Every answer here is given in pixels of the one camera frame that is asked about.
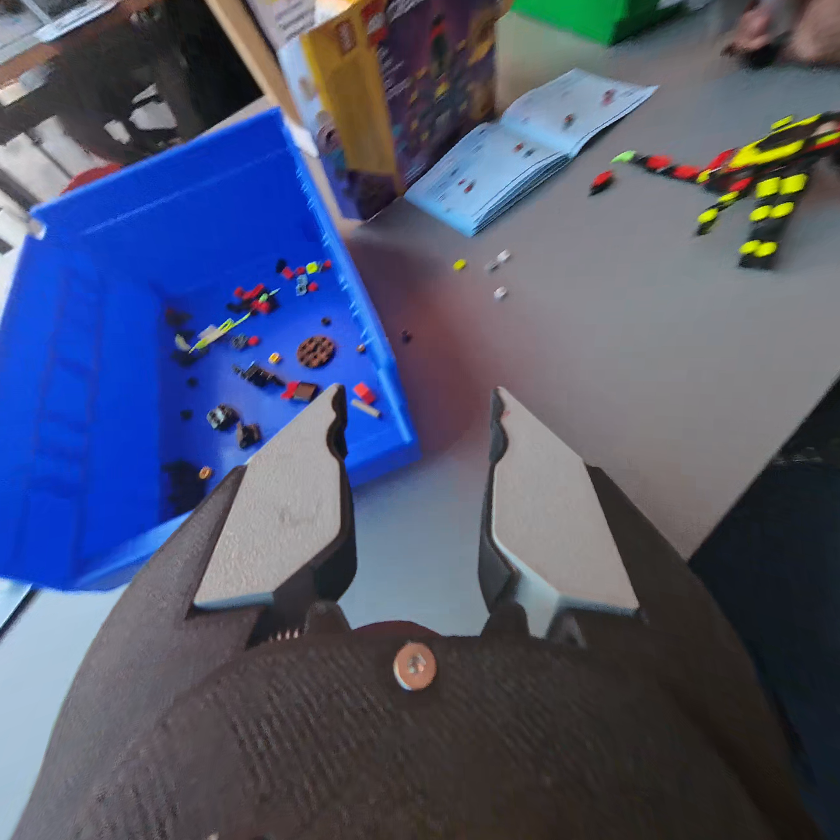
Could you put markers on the black yellow red lego model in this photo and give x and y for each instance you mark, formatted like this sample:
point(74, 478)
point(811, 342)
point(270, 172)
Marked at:
point(768, 177)

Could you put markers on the brown round lego plate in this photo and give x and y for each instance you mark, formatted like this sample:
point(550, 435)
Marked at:
point(316, 351)

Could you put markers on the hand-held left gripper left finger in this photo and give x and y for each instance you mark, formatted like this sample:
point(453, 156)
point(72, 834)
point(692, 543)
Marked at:
point(282, 512)

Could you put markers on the blue plastic bin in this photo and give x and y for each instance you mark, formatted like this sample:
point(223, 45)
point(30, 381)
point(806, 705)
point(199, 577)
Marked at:
point(98, 361)

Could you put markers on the open instruction booklet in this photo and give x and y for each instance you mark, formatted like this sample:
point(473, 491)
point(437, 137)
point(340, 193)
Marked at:
point(525, 151)

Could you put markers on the person's dark trouser leg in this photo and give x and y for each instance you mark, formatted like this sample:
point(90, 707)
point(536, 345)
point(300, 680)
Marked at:
point(787, 590)

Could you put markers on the yellow lego set box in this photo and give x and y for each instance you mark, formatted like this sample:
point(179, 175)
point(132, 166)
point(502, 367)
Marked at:
point(433, 92)

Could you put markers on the red round stool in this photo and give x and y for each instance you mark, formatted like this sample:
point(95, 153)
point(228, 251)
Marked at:
point(92, 178)

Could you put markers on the background office desk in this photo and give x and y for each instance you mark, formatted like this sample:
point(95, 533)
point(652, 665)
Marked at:
point(39, 59)

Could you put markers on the pile of lego pieces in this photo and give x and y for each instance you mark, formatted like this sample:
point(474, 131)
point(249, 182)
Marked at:
point(253, 298)

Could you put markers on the printed instruction sheet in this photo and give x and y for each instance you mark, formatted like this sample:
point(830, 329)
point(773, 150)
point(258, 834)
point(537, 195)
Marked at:
point(294, 85)

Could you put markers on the person's right hand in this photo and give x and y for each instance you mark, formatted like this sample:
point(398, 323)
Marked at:
point(817, 36)

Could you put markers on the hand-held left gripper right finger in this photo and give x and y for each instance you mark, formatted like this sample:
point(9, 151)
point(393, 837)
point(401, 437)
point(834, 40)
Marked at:
point(558, 525)

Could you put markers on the black office chair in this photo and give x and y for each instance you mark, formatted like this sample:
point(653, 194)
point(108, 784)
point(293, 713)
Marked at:
point(151, 79)

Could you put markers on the green plastic bin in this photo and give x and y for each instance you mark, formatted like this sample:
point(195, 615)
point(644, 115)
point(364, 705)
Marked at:
point(590, 19)

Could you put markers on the small red black lego piece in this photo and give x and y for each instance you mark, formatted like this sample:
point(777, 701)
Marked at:
point(600, 182)

